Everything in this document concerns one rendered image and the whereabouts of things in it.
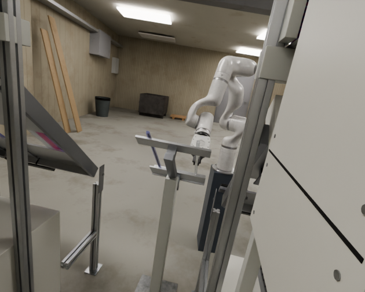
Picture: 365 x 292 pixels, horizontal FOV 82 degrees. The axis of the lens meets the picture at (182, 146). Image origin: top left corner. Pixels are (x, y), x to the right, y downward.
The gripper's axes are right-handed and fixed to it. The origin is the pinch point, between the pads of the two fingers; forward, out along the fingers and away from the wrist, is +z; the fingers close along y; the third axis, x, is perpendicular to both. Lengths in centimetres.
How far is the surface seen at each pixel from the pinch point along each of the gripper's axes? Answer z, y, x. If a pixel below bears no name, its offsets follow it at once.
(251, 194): 10.6, 28.3, 2.7
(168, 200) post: 18.0, -10.3, 14.7
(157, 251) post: 38, -12, 40
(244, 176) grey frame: 28, 15, -40
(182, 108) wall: -588, -140, 544
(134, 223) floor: 11, -50, 109
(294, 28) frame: 10, 17, -70
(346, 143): 43, 17, -75
